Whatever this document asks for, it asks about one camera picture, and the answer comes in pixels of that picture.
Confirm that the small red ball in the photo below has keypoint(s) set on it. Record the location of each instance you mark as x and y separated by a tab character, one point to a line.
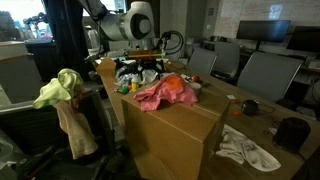
196	79

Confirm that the white flat panel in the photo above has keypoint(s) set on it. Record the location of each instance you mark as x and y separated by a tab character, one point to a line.
118	45

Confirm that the grey office chair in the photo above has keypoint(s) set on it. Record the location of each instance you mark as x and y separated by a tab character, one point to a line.
226	58
266	76
33	130
201	61

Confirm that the small yellow ball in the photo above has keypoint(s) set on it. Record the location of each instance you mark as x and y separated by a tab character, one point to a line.
169	63

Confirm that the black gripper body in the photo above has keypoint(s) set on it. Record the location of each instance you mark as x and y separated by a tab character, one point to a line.
152	64

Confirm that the pink shirt with orange print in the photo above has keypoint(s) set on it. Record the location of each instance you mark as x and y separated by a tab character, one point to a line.
166	95

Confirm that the black cylinder speaker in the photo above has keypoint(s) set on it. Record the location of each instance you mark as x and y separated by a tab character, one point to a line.
291	135

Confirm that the white crumpled cloth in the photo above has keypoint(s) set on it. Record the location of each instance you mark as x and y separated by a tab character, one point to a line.
240	146

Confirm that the white bottle yellow liquid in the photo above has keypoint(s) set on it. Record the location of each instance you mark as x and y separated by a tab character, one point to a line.
135	85

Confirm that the small colourful cube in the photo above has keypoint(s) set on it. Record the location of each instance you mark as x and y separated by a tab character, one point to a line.
231	98

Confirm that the small wall plate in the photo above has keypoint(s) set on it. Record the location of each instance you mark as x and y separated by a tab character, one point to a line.
211	11

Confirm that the small white cup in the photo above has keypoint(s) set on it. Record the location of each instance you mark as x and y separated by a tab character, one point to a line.
196	87

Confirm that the clear plastic bag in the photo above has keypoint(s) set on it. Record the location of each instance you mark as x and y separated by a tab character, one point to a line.
148	78

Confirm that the small green object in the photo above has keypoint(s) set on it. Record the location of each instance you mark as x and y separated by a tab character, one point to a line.
125	89

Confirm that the peach shirt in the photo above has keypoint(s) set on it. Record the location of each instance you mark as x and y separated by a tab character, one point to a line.
78	133

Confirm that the large brown cardboard box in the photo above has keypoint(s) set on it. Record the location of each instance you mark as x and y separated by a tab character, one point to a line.
173	133

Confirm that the small orange object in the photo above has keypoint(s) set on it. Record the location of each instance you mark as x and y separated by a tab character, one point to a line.
236	113

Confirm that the black computer monitor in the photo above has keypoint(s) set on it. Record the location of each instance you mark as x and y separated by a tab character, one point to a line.
263	30
305	39

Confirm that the grey cabinet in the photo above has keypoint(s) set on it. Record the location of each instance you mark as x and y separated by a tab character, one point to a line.
20	73

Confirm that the white wall whiteboard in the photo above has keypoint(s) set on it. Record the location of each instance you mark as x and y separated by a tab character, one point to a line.
246	13

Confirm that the small open cardboard box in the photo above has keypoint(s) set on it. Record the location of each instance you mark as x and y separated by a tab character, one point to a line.
106	68

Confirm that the light green towel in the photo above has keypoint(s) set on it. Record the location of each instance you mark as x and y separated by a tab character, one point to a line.
56	90

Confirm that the white rounded appliance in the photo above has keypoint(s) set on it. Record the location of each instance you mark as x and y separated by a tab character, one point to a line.
93	41

